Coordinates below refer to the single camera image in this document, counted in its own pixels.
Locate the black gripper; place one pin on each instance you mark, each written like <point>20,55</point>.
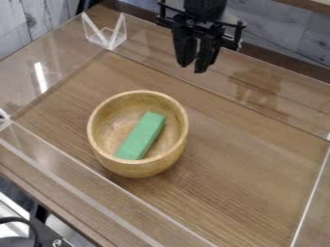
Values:
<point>202,15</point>

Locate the round wooden bowl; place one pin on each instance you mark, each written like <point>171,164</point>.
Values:
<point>111,122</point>

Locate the green rectangular stick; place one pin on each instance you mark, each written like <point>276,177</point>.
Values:
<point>142,137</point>

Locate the clear acrylic tray walls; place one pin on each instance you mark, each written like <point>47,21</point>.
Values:
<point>250,185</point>

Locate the clear acrylic corner bracket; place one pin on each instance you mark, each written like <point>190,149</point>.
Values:
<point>107,38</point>

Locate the black table leg frame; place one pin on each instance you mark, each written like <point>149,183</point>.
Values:
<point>48,237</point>

